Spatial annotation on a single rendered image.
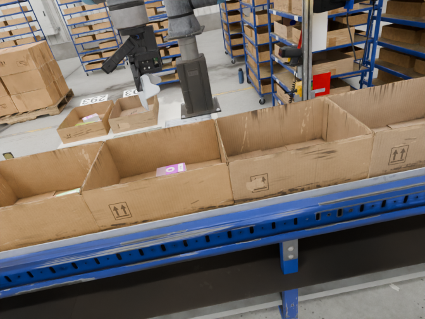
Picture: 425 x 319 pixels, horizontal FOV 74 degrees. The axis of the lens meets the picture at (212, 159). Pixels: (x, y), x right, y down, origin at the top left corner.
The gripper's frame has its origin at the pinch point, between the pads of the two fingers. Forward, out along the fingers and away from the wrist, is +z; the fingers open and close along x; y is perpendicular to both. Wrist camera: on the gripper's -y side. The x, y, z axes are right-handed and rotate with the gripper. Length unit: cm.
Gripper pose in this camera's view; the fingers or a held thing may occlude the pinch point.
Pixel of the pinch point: (146, 101)
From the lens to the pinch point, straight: 87.6
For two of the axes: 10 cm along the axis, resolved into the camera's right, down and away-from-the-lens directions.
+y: 9.8, -1.9, 0.1
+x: -1.1, -5.1, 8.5
